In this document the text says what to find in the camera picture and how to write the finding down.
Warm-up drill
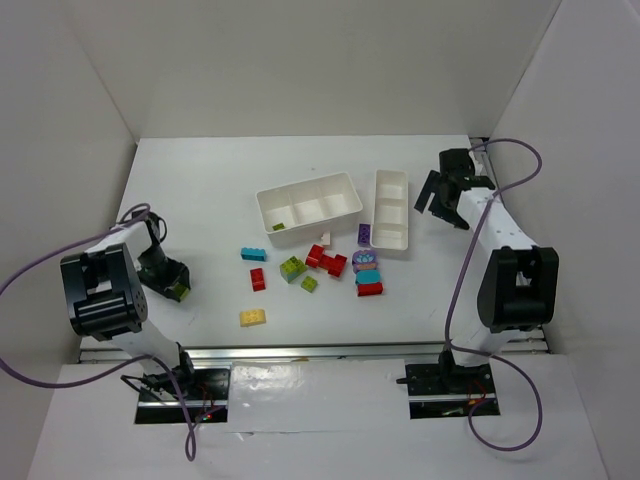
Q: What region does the purple flower lego piece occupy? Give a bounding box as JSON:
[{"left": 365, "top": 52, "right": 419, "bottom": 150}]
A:
[{"left": 351, "top": 249, "right": 378, "bottom": 273}]

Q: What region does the aluminium rail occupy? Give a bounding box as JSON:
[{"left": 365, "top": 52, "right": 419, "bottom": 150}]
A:
[{"left": 78, "top": 331, "right": 550, "bottom": 365}]

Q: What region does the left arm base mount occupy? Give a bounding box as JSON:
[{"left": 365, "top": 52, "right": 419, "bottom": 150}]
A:
[{"left": 119, "top": 364, "right": 232, "bottom": 425}]

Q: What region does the purple cable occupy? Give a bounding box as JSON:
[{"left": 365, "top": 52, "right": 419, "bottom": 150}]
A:
[
  {"left": 443, "top": 139, "right": 544, "bottom": 451},
  {"left": 0, "top": 202, "right": 211, "bottom": 462}
]

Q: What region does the purple lego brick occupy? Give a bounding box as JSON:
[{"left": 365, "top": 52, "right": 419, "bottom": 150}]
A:
[{"left": 357, "top": 223, "right": 371, "bottom": 246}]

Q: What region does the teal long lego brick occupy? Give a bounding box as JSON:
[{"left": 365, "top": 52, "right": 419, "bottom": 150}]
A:
[{"left": 240, "top": 247, "right": 267, "bottom": 262}]

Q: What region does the small green square lego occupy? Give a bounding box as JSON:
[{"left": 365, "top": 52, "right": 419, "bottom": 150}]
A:
[{"left": 301, "top": 276, "right": 318, "bottom": 293}]

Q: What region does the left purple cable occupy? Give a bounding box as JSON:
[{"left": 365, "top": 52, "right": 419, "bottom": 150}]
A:
[{"left": 0, "top": 202, "right": 211, "bottom": 462}]

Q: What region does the narrow white divided tray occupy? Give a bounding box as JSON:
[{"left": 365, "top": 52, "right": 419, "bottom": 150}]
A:
[{"left": 370, "top": 170, "right": 409, "bottom": 252}]

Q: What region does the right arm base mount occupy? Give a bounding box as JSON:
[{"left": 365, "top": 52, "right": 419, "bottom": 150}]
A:
[{"left": 395, "top": 364, "right": 500, "bottom": 420}]

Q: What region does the small red lego brick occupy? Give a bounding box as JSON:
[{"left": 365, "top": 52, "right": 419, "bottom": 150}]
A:
[{"left": 250, "top": 268, "right": 266, "bottom": 292}]

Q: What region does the green and teal lego stack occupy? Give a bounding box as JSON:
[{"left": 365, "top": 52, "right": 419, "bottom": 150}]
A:
[{"left": 279, "top": 256, "right": 307, "bottom": 284}]

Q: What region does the red lego cluster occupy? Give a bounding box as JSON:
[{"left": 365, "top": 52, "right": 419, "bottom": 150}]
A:
[{"left": 305, "top": 244, "right": 347, "bottom": 278}]

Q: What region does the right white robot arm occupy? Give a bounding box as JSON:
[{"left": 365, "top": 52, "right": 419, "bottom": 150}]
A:
[{"left": 414, "top": 148, "right": 559, "bottom": 394}]

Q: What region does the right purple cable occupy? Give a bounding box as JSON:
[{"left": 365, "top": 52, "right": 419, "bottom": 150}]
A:
[{"left": 443, "top": 139, "right": 544, "bottom": 451}]

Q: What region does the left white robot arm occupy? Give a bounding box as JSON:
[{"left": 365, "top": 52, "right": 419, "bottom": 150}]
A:
[{"left": 60, "top": 204, "right": 195, "bottom": 396}]

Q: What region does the yellow lego brick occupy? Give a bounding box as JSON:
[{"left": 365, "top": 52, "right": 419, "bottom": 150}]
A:
[{"left": 239, "top": 309, "right": 267, "bottom": 328}]

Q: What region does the red rounded lego brick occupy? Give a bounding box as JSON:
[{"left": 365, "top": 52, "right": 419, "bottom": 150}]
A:
[{"left": 357, "top": 282, "right": 384, "bottom": 297}]

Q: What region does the white small lego piece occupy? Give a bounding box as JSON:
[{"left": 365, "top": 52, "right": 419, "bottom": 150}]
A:
[{"left": 320, "top": 232, "right": 331, "bottom": 247}]

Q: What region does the teal rounded lego brick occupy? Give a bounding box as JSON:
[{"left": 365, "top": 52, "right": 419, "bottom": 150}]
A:
[{"left": 355, "top": 269, "right": 381, "bottom": 285}]

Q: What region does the wide white divided tray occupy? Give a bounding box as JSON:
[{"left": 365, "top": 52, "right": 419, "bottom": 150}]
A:
[{"left": 256, "top": 172, "right": 363, "bottom": 248}]

